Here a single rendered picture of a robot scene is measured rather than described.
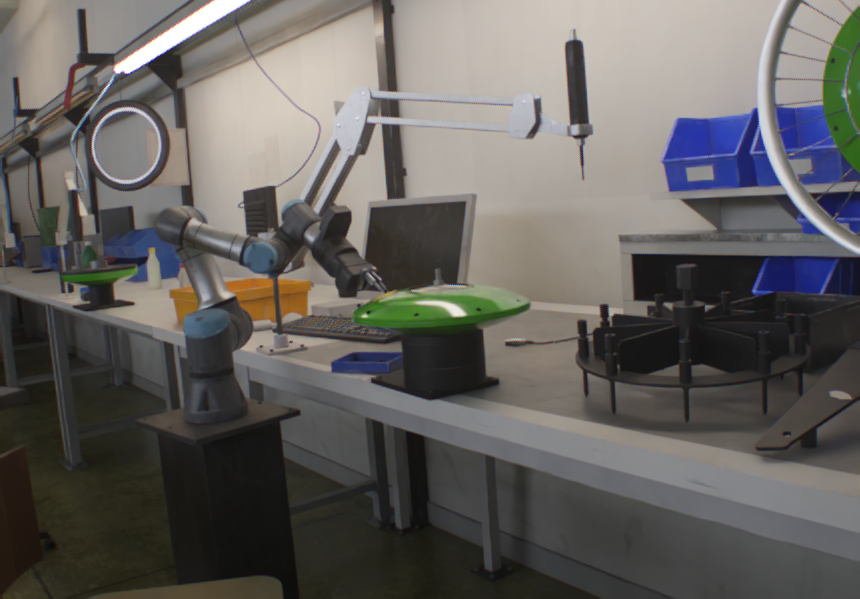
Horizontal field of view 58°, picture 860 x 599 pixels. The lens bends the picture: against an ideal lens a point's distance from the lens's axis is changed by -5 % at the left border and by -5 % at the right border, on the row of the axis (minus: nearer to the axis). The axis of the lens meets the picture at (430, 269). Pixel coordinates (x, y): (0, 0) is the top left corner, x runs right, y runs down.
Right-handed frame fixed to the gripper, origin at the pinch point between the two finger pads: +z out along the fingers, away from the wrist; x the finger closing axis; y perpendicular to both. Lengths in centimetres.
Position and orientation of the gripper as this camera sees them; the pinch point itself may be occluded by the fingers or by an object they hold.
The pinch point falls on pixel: (385, 292)
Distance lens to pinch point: 152.3
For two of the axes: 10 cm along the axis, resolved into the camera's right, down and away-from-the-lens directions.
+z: 6.1, 5.8, -5.4
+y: -3.4, 8.1, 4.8
